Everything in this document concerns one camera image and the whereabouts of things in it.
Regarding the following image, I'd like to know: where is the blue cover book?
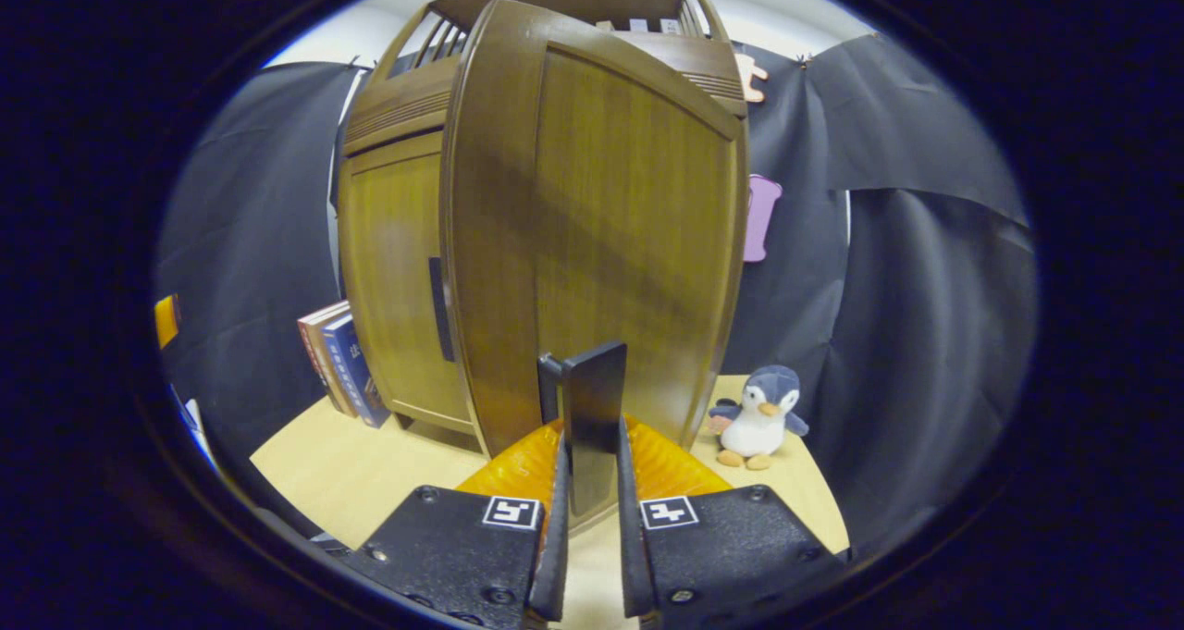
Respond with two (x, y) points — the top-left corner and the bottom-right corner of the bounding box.
(322, 315), (391, 428)

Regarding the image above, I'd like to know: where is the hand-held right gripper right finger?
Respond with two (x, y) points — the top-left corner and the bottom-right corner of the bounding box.
(615, 415), (847, 630)

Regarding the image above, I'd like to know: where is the wooden cabinet door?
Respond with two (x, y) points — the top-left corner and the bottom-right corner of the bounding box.
(338, 130), (484, 439)
(442, 0), (750, 531)

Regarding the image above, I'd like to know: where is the red cover book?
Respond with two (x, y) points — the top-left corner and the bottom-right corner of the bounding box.
(298, 302), (348, 414)

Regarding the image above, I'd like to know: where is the penguin plush toy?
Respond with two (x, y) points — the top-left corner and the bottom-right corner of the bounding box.
(708, 364), (810, 471)

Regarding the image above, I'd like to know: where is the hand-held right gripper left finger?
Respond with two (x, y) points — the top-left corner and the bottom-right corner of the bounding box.
(347, 417), (572, 630)

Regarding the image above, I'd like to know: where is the black backdrop cloth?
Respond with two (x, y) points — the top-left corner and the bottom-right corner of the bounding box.
(155, 33), (1037, 557)

